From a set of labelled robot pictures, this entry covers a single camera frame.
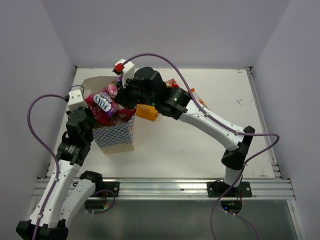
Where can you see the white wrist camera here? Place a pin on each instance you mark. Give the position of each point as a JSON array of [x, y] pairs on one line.
[[125, 70], [76, 100]]

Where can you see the aluminium table frame rail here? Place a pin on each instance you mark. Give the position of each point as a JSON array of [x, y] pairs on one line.
[[150, 188]]

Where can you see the clear orange snack packet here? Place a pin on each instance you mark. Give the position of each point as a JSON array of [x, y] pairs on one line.
[[171, 83]]

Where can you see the orange yellow candy bag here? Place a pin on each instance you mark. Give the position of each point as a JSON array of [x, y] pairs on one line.
[[147, 112]]

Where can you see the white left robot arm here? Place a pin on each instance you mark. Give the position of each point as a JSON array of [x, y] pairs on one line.
[[58, 206]]

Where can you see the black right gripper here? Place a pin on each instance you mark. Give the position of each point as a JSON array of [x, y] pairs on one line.
[[122, 96]]

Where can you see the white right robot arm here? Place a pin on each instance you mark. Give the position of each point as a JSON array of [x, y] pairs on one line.
[[145, 86]]

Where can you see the red crisps bag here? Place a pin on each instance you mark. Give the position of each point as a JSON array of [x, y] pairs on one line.
[[119, 115]]

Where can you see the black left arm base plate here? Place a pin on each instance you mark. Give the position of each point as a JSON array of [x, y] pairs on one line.
[[107, 189]]

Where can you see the purple Fox's candy bag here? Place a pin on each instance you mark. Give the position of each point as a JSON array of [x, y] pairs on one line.
[[106, 99]]

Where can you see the blue checkered paper bag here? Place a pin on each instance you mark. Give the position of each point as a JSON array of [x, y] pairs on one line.
[[110, 139]]

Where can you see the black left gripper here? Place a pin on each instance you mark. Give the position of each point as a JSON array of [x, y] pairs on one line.
[[85, 109]]

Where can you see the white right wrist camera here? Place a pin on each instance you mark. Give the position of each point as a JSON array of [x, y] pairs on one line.
[[125, 70]]

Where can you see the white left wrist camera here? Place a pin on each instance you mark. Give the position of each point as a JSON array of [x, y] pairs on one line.
[[76, 100]]

